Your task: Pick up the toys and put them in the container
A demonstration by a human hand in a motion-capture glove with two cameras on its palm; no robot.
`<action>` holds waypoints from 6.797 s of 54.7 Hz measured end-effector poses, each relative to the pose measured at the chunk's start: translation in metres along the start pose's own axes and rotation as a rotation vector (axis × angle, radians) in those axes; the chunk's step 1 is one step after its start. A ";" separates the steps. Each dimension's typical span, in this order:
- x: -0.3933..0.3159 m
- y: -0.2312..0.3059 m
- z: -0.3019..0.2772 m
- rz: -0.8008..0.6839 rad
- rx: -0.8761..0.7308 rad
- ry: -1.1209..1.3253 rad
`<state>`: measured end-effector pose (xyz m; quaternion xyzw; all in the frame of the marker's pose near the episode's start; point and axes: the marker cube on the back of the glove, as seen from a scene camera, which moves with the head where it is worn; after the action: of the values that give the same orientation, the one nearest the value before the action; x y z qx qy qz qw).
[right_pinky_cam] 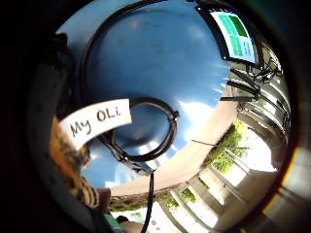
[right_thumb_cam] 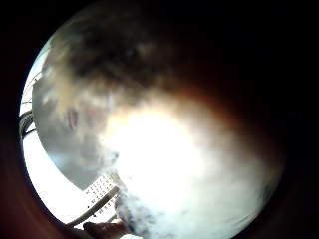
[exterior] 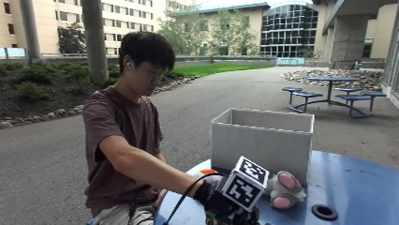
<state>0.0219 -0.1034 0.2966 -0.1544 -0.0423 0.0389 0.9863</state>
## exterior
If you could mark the white cube of black markers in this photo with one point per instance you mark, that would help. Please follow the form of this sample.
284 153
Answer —
245 184

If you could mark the grey soft toy pink feet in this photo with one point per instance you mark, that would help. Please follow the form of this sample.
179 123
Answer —
285 189

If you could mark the orange and white soft toy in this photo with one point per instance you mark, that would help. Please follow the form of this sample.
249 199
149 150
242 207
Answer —
207 172

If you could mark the white open box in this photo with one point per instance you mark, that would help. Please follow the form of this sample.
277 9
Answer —
257 146

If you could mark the the person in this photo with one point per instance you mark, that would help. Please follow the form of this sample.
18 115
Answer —
120 125

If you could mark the green lawn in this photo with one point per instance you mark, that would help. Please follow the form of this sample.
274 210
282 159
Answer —
216 68

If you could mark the blue picnic table with seats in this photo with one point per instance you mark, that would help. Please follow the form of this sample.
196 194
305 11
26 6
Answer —
330 80

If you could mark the teal panel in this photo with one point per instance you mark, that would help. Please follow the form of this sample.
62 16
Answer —
289 61

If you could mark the pile of grey rocks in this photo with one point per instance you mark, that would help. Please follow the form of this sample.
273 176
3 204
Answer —
362 76

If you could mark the row of border stones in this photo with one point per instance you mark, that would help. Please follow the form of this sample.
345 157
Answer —
42 116

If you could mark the green trees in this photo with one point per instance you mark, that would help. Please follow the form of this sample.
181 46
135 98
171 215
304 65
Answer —
229 34

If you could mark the glass-fronted building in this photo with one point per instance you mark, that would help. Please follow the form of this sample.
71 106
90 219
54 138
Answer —
289 31

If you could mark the concrete pillar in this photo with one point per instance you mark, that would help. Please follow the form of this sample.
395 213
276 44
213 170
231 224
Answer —
349 40

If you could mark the building with teal roof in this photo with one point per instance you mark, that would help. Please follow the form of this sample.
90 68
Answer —
249 18

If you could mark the green shrubs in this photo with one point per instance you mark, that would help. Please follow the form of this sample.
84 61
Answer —
38 75

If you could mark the thick grey pole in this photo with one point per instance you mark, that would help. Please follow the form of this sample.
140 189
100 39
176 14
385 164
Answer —
95 40

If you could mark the beige building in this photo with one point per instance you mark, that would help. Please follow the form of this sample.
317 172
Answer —
124 18

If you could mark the thin grey pole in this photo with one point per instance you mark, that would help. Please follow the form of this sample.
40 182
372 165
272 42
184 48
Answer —
30 28

